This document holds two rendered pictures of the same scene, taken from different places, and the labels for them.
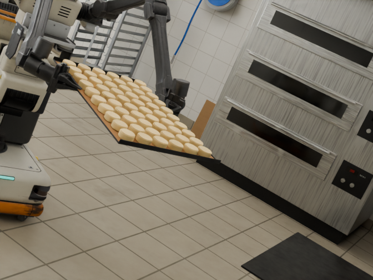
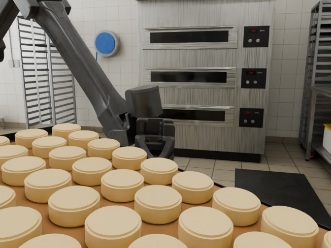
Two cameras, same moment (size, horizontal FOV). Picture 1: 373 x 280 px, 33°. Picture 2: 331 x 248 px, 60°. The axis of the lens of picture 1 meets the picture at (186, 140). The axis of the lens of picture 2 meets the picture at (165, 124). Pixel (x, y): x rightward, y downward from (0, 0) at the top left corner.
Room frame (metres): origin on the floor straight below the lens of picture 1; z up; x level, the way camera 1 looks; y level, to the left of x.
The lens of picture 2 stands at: (1.84, 0.16, 1.13)
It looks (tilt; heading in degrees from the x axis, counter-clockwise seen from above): 12 degrees down; 350
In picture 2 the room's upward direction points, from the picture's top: straight up
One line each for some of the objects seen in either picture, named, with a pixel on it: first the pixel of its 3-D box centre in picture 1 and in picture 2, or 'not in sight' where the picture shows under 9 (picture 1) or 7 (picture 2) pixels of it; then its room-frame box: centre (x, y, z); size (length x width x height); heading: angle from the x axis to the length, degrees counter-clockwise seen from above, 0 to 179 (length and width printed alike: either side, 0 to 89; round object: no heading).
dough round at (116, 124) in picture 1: (119, 125); not in sight; (1.83, 0.20, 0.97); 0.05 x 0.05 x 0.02
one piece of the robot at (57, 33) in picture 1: (41, 42); not in sight; (2.77, 0.78, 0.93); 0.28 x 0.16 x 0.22; 130
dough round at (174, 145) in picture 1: (175, 145); not in sight; (1.91, 0.02, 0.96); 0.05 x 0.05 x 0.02
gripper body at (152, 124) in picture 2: (174, 106); (153, 142); (2.36, 0.10, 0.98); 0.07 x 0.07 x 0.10; 85
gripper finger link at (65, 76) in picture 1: (67, 86); not in sight; (2.02, 0.44, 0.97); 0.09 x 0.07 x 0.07; 85
